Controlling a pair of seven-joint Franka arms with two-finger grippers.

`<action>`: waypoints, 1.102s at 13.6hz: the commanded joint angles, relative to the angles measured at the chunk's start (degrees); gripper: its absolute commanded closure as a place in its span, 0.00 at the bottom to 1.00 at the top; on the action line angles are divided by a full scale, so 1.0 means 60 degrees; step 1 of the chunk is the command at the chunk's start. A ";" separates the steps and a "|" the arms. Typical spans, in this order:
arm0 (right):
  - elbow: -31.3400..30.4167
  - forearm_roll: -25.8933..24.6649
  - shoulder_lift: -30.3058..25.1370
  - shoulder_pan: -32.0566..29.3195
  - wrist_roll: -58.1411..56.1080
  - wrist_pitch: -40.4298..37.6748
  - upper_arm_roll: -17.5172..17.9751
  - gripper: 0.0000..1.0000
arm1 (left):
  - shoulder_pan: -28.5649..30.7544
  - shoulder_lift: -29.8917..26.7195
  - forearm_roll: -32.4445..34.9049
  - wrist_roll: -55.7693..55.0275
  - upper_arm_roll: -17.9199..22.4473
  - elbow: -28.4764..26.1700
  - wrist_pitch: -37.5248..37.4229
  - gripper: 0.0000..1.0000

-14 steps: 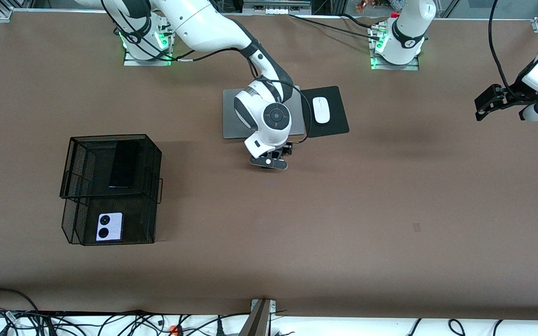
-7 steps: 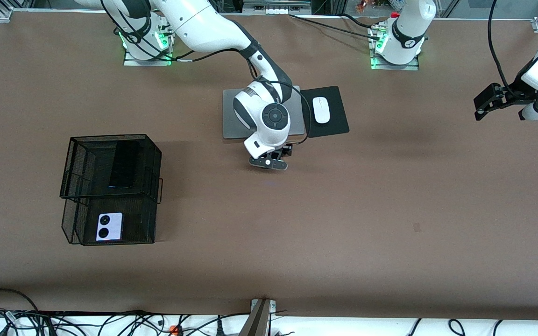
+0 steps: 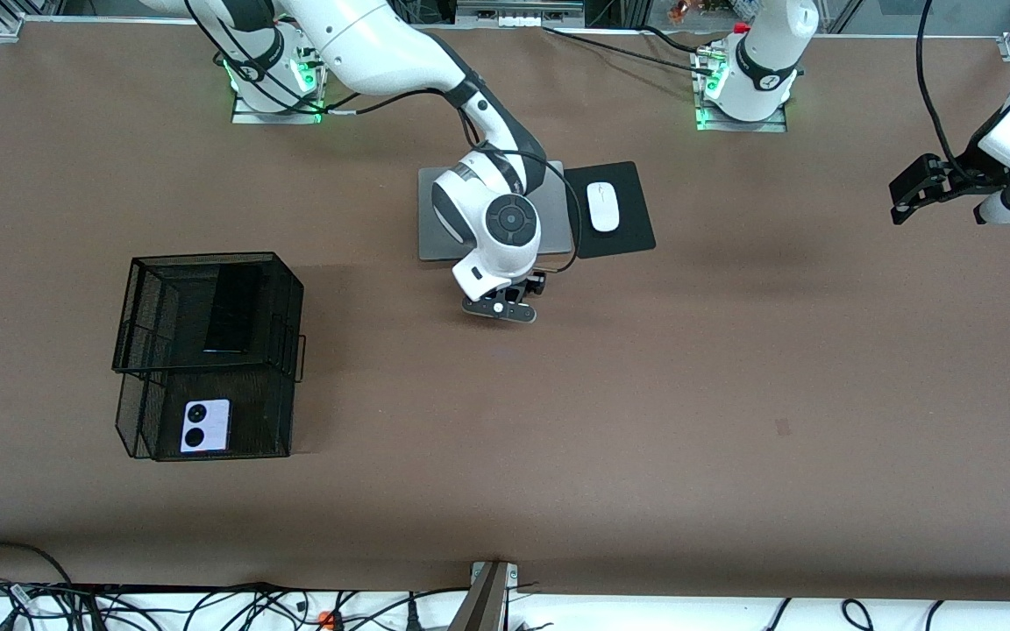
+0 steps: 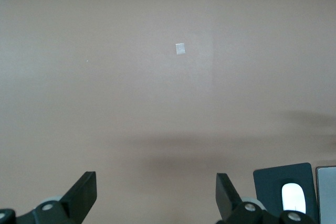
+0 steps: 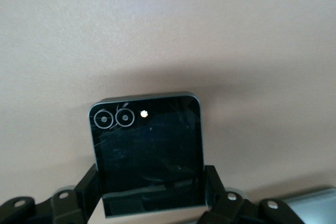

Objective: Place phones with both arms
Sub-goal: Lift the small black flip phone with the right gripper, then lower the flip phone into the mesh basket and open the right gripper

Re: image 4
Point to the black mouse pad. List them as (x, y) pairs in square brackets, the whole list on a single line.
[(267, 182)]

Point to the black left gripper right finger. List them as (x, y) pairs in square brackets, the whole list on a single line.
[(225, 195)]

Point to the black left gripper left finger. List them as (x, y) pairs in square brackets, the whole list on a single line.
[(76, 195)]

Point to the white computer mouse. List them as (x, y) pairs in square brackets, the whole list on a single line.
[(293, 197)]

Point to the small clear tape patch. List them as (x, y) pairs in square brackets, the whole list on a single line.
[(180, 48)]

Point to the silver laptop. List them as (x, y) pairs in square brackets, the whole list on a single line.
[(326, 195)]

